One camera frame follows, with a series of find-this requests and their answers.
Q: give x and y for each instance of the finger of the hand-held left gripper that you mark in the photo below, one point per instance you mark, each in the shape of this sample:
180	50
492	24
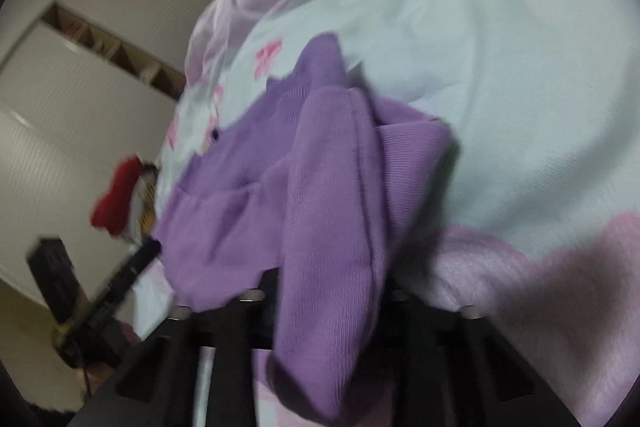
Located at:
132	264

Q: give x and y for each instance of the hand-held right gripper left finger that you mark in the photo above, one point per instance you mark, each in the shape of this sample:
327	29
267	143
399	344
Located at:
230	322

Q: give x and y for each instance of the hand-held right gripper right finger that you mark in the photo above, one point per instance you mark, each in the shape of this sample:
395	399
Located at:
425	322

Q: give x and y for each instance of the purple sweater with green print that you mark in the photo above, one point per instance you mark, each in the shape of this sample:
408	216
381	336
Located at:
325	207

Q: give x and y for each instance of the stack of folded clothes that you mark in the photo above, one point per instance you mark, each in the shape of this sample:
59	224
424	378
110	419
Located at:
144	202

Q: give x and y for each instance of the red folded garment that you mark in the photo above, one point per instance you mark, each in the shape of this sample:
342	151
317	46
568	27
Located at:
117	199

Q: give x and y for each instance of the white louvered wardrobe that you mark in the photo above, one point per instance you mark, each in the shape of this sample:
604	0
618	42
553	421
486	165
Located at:
75	107

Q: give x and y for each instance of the floral pink and white duvet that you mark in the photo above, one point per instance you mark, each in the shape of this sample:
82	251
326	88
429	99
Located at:
500	82

